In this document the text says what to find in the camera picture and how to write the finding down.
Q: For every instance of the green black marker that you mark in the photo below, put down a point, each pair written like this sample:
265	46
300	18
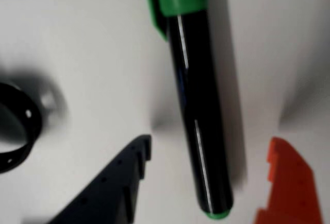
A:
198	105

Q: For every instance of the navy gripper finger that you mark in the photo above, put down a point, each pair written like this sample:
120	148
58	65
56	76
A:
108	190

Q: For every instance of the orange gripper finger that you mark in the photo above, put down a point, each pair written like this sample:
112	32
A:
296	188

